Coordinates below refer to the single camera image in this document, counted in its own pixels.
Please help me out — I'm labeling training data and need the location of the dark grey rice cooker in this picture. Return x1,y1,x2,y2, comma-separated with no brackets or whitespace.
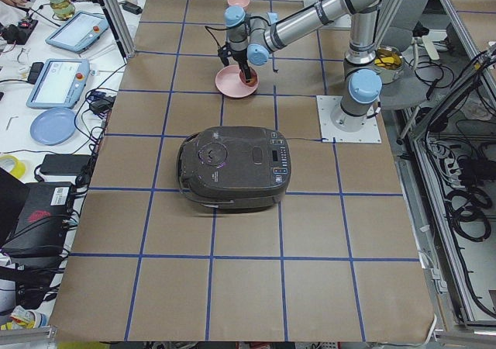
176,126,291,211

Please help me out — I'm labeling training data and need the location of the red apple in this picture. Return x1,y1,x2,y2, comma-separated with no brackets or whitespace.
244,76,257,86

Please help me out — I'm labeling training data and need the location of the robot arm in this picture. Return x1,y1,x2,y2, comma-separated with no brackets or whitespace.
217,0,383,86

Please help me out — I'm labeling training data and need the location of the pink bowl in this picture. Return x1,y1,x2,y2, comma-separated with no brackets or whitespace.
227,0,250,9

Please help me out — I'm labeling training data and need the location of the pink plate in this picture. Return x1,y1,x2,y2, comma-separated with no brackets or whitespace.
215,64,259,98

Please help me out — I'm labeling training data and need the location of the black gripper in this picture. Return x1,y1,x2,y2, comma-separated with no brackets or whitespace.
217,40,252,82

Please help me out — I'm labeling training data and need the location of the aluminium frame post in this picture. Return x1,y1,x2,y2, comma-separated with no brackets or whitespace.
98,0,136,59

